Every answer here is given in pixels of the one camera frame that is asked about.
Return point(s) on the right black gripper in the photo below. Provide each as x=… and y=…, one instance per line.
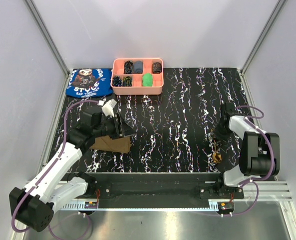
x=223, y=137

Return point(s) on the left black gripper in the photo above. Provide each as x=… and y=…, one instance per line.
x=122, y=129

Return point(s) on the brown cloth napkin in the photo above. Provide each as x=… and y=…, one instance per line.
x=105, y=143

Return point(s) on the gold spoon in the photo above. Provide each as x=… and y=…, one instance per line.
x=216, y=157

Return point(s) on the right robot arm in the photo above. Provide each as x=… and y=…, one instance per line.
x=259, y=155

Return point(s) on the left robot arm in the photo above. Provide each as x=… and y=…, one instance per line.
x=35, y=204

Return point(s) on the black marble pattern mat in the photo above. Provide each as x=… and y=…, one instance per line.
x=173, y=129

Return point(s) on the black blue rolled sock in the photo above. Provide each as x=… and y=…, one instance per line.
x=116, y=81

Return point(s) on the pink compartment tray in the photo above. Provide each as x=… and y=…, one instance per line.
x=137, y=88

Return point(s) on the green rolled sock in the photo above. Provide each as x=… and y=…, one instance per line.
x=147, y=80

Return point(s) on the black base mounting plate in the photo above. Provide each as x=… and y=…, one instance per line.
x=160, y=191

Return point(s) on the blue printed t-shirt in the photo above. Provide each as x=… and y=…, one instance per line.
x=87, y=83

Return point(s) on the black yellow rolled sock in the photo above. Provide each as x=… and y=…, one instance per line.
x=128, y=67

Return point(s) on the grey rolled sock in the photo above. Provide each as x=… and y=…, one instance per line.
x=138, y=67

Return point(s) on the dark patterned rolled sock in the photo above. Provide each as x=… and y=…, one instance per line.
x=156, y=68

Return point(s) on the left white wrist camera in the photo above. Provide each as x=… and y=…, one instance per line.
x=107, y=107

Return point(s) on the left aluminium frame post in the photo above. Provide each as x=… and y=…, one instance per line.
x=32, y=8

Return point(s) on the aluminium frame post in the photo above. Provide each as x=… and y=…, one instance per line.
x=264, y=33
x=32, y=8

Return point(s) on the right aluminium frame post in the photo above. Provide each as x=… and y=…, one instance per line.
x=264, y=33

